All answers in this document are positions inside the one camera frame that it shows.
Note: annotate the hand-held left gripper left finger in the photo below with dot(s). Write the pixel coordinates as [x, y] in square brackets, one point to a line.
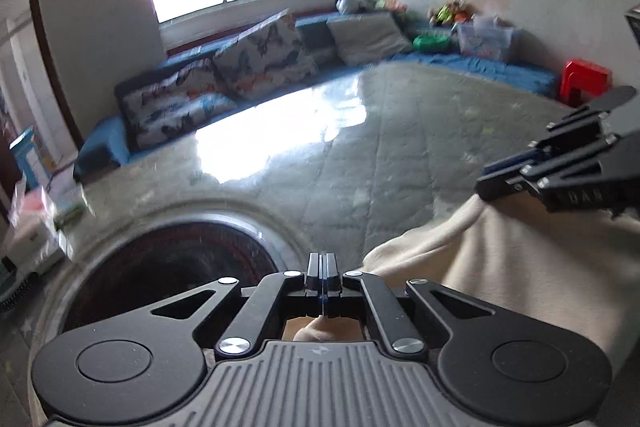
[315, 277]

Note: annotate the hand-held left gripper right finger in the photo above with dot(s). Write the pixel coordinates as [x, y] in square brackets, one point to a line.
[331, 277]

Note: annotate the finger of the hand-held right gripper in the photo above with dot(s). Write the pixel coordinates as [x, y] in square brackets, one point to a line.
[492, 188]
[505, 165]

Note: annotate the cream garment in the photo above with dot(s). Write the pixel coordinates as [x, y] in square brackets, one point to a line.
[500, 257]

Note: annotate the blue sofa sheet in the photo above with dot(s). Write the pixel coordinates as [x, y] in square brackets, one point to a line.
[480, 69]

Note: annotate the red plastic stool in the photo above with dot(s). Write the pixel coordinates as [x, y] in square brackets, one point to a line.
[585, 79]

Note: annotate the clear plastic storage box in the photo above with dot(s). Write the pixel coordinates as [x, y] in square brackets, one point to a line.
[485, 39]

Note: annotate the washing machine drum opening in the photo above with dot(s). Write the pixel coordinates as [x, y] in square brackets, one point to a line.
[175, 252]

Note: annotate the green bowl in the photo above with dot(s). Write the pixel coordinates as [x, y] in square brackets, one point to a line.
[431, 43]

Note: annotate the brown plush toys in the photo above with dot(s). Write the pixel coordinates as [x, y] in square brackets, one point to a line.
[450, 13]

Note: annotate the grey pillow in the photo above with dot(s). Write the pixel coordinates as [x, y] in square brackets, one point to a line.
[367, 38]

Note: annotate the pink and green toy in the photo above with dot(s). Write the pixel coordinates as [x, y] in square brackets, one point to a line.
[391, 5]

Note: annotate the panda plush toy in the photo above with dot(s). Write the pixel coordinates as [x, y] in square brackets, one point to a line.
[352, 2]

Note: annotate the large butterfly print pillow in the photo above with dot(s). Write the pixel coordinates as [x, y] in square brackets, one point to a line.
[265, 52]

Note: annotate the white box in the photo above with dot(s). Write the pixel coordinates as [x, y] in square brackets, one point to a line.
[32, 237]

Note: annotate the light blue cabinet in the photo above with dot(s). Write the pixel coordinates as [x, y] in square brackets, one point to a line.
[30, 157]

